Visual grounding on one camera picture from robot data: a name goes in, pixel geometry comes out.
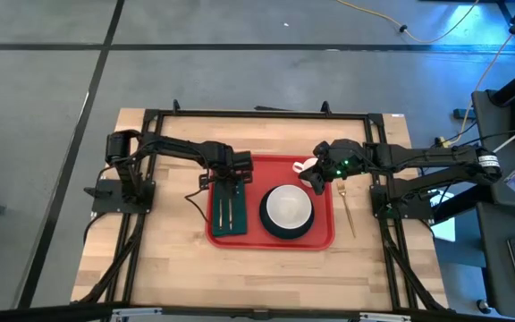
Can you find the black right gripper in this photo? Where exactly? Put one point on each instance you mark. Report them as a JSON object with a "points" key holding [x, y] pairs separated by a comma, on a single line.
{"points": [[342, 158]]}

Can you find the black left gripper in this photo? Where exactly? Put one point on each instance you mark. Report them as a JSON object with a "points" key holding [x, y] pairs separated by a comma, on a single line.
{"points": [[235, 167]]}

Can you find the white ceramic mug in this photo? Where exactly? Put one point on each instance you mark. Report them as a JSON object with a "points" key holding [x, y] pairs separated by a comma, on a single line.
{"points": [[307, 162]]}

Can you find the dark green napkin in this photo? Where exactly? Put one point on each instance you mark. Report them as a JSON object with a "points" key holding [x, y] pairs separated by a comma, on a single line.
{"points": [[239, 219]]}

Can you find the white ceramic bowl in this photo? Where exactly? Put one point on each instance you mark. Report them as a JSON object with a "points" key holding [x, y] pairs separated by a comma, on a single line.
{"points": [[289, 208]]}

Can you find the red plastic tray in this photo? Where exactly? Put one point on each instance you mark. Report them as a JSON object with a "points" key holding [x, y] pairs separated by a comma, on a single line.
{"points": [[257, 232]]}

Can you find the dark teal plate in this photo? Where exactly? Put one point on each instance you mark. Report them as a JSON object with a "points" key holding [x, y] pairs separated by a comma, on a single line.
{"points": [[286, 234]]}

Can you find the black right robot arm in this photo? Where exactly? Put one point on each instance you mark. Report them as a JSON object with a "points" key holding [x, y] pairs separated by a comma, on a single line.
{"points": [[441, 156]]}

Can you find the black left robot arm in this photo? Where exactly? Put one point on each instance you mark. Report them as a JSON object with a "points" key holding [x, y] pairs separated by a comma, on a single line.
{"points": [[172, 145]]}

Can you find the gold fork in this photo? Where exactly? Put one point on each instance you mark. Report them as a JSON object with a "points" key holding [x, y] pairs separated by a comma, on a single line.
{"points": [[349, 214]]}

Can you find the yellow power plug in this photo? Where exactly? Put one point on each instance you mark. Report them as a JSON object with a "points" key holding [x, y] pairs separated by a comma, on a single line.
{"points": [[443, 143]]}

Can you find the black diagonal strut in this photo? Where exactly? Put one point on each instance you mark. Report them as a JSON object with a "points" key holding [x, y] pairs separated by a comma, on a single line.
{"points": [[458, 205]]}

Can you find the black caster wheel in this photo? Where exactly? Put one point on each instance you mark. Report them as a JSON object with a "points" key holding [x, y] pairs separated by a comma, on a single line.
{"points": [[483, 306]]}

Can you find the black metal table frame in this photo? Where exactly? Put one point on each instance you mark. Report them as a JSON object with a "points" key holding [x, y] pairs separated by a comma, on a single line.
{"points": [[262, 114]]}

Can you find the silver aluminium bracket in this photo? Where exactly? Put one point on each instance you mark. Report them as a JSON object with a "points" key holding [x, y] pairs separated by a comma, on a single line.
{"points": [[385, 317], [134, 312]]}

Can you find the black overhead mount bar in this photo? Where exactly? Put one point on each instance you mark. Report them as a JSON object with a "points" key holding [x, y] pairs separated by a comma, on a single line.
{"points": [[38, 313]]}

